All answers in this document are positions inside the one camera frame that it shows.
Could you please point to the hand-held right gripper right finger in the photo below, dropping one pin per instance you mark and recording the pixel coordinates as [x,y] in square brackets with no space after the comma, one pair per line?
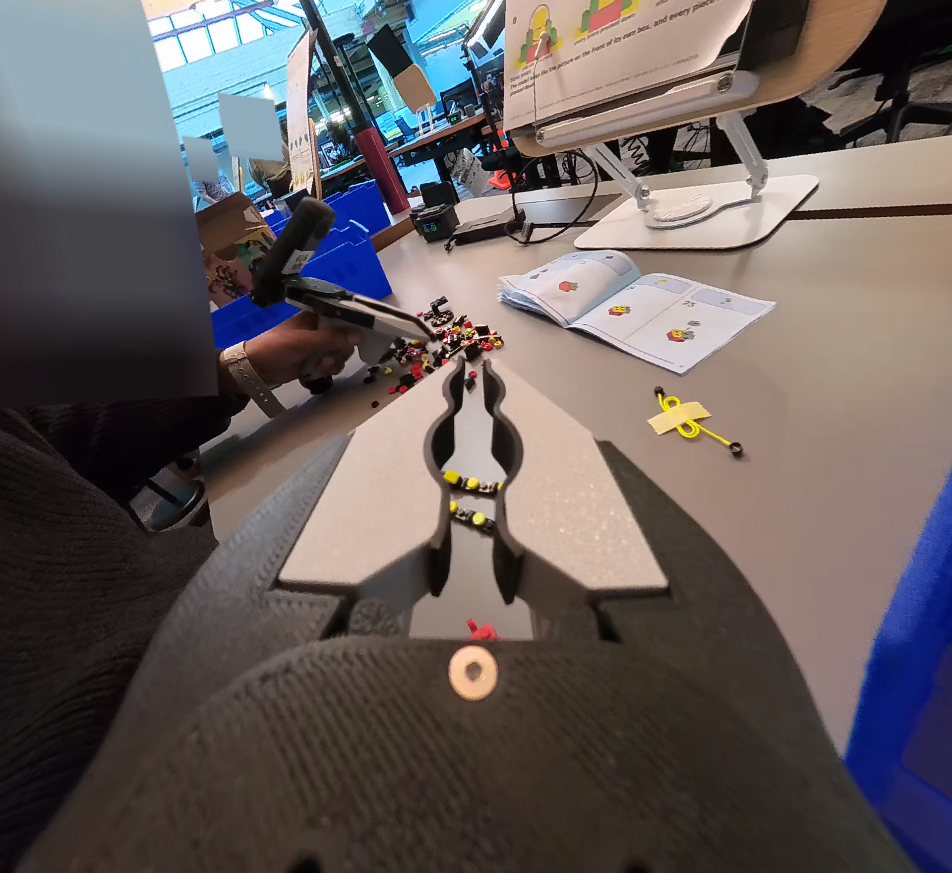
[580,516]

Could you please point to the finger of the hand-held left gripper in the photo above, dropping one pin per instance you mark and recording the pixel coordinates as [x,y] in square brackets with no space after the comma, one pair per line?
[394,322]

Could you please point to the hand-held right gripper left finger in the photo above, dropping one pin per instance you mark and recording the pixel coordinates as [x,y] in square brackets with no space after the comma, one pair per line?
[372,516]

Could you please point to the pile of small lego pieces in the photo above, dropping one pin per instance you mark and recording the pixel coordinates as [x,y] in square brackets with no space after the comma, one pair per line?
[454,337]

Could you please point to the black yellow lego spider model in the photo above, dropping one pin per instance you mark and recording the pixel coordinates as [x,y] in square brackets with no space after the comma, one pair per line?
[472,484]

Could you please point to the person's left forearm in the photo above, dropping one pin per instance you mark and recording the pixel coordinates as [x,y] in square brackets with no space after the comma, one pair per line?
[134,434]

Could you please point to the lego instruction booklet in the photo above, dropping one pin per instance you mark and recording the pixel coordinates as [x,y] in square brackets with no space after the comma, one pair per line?
[595,293]

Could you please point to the person's left hand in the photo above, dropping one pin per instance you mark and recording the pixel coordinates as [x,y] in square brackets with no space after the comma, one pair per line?
[290,352]

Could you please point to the large blue storage bin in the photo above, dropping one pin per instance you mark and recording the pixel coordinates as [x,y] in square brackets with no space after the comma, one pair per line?
[338,274]

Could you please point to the small blue storage bin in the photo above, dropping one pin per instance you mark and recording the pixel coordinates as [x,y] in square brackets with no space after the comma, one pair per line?
[364,207]

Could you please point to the cardboard box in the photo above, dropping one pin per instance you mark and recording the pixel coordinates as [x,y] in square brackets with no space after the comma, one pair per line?
[223,218]

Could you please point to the black charger box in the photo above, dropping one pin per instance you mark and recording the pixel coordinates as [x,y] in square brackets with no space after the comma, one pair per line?
[435,220]

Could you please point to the red pole padding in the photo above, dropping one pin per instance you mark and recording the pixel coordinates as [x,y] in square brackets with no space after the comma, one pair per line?
[381,170]

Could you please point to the black power adapter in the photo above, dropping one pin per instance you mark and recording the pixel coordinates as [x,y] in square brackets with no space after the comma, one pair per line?
[483,226]

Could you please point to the beige tape strip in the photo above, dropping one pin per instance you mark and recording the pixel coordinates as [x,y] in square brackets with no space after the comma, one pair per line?
[673,417]

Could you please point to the tan printed board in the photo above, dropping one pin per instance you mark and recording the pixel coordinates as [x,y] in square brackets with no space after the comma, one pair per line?
[301,106]

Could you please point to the orange cone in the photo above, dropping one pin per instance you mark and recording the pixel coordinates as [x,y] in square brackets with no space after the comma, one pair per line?
[506,181]

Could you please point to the background desk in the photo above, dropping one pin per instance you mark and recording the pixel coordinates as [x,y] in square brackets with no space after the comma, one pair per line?
[439,136]

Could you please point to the black stool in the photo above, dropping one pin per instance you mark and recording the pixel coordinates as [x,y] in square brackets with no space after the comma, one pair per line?
[175,499]

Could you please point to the black pole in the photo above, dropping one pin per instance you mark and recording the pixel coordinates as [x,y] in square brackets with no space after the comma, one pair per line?
[312,17]

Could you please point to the white document stand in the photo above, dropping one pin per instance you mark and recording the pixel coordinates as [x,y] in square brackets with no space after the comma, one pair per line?
[699,218]

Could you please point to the person's black knit sweater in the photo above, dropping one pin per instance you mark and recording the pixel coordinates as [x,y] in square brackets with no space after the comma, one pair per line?
[59,627]

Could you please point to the blue plastic bin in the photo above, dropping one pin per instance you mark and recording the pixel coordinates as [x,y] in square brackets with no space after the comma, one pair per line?
[907,665]

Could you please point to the printed instruction sheet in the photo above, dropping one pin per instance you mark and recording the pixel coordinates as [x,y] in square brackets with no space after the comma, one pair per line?
[632,32]

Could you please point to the black office chair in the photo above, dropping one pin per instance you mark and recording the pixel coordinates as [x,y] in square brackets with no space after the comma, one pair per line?
[904,99]

